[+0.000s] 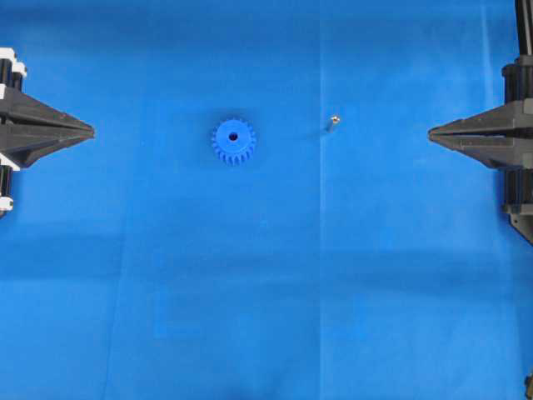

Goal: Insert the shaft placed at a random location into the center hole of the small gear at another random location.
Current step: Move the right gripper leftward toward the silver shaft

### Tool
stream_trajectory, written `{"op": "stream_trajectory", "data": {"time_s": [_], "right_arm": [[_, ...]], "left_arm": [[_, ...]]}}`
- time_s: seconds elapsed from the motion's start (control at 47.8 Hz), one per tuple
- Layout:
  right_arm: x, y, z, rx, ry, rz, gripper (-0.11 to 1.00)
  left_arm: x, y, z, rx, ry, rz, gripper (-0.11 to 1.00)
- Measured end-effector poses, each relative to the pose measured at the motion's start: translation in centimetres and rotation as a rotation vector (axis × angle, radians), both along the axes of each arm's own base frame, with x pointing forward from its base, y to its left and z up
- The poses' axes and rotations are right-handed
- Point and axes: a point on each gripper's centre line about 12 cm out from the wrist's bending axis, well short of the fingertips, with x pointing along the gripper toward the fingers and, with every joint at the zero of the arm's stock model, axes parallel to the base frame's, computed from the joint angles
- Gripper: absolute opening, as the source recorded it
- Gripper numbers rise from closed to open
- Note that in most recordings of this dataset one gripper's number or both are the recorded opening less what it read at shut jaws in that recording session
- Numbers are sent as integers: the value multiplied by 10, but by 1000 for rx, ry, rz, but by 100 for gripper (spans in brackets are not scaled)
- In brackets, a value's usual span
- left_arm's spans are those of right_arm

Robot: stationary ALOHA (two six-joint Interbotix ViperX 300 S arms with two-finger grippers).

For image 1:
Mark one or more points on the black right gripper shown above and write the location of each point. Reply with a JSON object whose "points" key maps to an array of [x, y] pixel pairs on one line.
{"points": [[469, 136]]}

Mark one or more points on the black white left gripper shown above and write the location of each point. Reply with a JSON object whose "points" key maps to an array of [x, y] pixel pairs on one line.
{"points": [[49, 130]]}

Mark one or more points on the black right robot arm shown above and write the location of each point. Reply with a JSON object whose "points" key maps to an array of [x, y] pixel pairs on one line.
{"points": [[524, 34]]}

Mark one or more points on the blue plastic small gear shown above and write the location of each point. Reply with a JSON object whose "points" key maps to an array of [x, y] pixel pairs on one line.
{"points": [[234, 141]]}

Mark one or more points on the blue table mat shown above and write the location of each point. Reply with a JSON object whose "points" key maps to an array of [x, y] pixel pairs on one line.
{"points": [[366, 263]]}

